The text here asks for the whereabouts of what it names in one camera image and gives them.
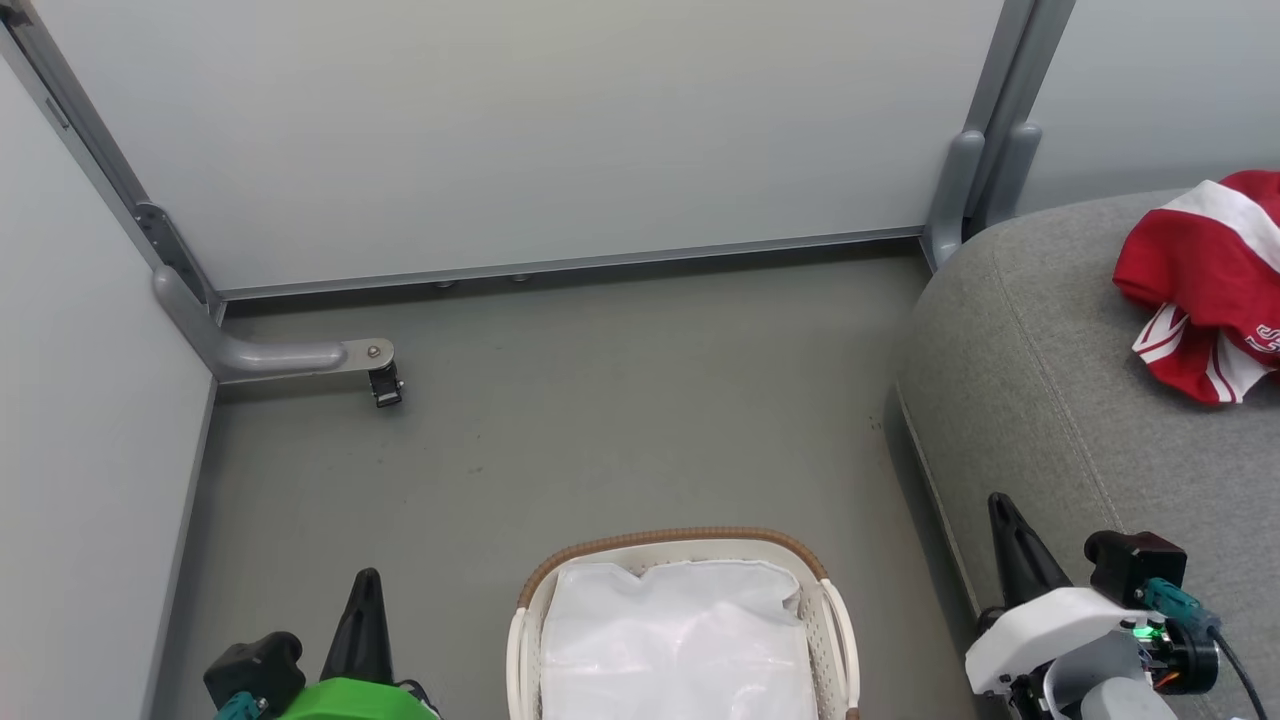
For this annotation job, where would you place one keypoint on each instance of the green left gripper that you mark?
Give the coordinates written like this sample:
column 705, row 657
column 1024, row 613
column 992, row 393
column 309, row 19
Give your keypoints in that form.
column 355, row 700

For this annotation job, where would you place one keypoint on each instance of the black caster wheel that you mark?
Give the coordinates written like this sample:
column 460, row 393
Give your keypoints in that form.
column 386, row 385

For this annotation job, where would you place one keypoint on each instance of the grey partition bottom rail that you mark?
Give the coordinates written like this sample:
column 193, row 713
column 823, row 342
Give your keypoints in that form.
column 570, row 263

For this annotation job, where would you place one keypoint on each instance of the grey curved partition foot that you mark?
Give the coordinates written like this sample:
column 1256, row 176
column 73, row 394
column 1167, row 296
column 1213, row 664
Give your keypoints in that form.
column 270, row 355

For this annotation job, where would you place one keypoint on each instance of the red and white jersey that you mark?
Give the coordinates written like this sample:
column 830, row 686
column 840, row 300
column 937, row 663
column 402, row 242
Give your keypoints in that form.
column 1200, row 280

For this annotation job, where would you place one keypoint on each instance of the grey partition corner post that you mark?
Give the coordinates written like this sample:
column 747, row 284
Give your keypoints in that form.
column 80, row 130

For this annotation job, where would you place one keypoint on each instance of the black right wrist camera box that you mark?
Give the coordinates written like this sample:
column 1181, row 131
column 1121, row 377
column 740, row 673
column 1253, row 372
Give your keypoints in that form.
column 1135, row 565

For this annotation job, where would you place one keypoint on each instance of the grey fabric sofa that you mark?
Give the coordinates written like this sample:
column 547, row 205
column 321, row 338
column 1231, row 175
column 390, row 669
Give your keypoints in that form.
column 1050, row 400

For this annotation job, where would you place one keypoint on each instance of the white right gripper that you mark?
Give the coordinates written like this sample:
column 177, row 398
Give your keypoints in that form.
column 1050, row 635

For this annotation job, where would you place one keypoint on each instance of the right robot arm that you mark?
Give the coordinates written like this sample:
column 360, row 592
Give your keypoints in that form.
column 1110, row 690

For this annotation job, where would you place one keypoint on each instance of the grey double partition post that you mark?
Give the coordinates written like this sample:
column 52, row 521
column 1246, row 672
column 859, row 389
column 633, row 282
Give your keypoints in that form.
column 1015, row 90

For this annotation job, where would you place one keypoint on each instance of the white basket liner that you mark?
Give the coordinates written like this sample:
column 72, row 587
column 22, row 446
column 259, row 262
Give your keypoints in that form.
column 680, row 640

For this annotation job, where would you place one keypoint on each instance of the dark grey post hinge bracket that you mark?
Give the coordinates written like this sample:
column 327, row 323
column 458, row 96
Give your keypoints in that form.
column 172, row 250

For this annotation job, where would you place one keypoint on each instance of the grey partition post foot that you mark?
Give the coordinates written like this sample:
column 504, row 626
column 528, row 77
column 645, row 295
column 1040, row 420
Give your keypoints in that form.
column 1012, row 170
column 952, row 200

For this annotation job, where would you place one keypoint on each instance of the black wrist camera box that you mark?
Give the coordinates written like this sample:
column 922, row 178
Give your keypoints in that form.
column 1135, row 565
column 255, row 665

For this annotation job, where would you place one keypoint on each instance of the white laundry basket brown rim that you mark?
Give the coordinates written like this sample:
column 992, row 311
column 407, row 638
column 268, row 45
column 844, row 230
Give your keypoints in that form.
column 530, row 620

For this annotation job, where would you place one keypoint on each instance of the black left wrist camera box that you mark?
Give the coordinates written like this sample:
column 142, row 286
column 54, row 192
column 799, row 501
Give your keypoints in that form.
column 255, row 665

